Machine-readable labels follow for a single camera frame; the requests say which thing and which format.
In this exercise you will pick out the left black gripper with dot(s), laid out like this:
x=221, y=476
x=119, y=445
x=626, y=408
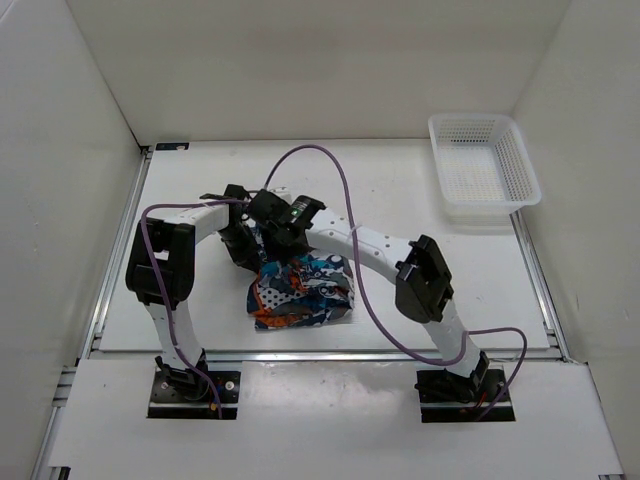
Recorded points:
x=248, y=257

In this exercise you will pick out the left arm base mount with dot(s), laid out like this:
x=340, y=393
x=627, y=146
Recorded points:
x=183, y=394

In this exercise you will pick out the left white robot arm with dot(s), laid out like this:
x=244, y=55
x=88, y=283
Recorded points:
x=161, y=269

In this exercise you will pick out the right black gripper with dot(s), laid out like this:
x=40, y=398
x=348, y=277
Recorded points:
x=275, y=250

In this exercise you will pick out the white plastic basket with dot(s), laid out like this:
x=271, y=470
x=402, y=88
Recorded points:
x=483, y=167

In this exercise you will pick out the colourful patterned shorts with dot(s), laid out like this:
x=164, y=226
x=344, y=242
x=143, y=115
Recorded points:
x=309, y=289

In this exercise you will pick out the aluminium frame rail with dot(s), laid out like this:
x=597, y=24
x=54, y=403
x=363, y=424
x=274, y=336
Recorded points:
x=549, y=355

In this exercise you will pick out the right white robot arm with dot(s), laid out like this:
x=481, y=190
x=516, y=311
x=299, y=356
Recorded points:
x=416, y=268

